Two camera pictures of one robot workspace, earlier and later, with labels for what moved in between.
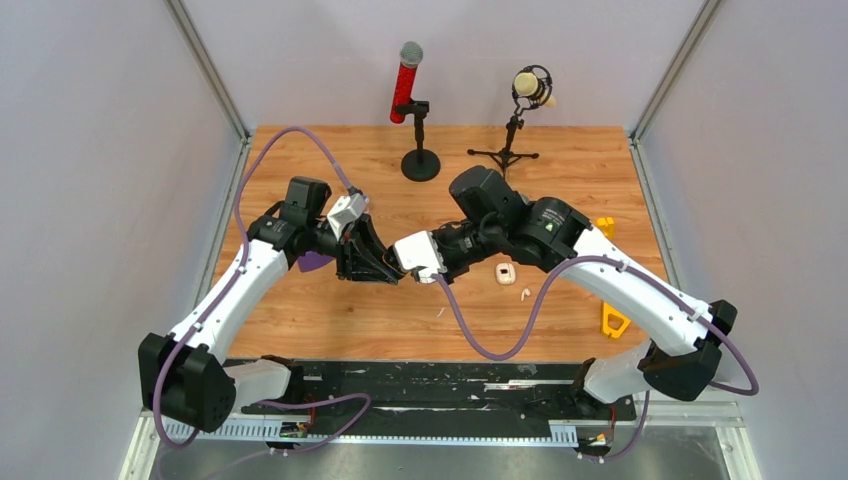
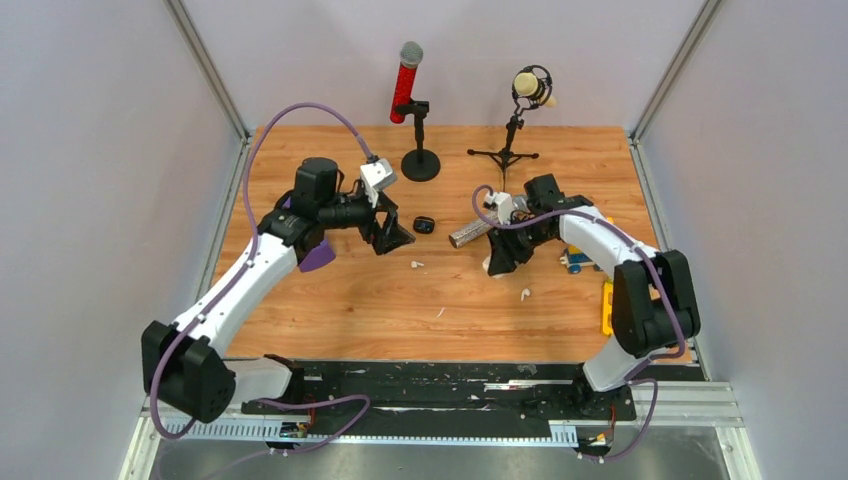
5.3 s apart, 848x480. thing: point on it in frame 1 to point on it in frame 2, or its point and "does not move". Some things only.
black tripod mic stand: (505, 157) does not move
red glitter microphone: (411, 55) does not move
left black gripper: (361, 256) to (392, 235)
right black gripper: (451, 271) to (504, 254)
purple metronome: (312, 259) does not move
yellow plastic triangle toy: (606, 310) does not move
